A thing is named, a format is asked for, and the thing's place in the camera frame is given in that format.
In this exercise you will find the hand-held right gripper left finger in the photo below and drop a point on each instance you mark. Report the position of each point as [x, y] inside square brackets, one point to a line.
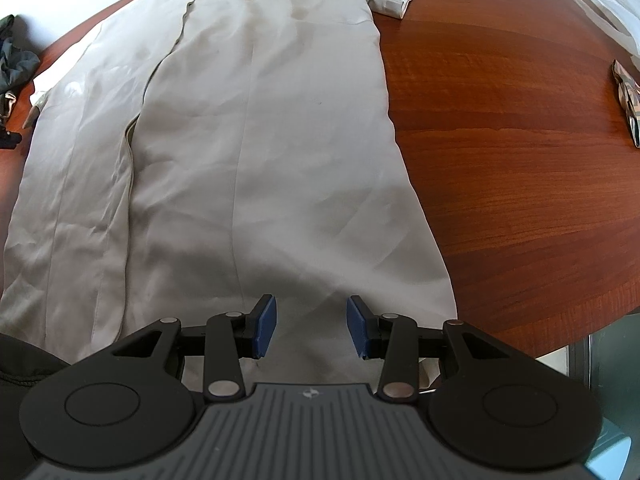
[266, 327]

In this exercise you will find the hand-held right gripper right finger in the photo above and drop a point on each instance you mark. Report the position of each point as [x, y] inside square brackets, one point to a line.
[356, 327]

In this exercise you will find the white short-sleeved shirt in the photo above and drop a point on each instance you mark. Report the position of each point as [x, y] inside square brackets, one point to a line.
[275, 160]

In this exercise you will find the dark grey clothes pile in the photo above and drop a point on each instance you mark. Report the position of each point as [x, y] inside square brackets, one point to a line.
[15, 60]

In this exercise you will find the person's dark clothing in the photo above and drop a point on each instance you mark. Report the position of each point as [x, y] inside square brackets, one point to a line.
[20, 375]

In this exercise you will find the white plastic bag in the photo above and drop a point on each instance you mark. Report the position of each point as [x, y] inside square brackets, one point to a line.
[612, 17]

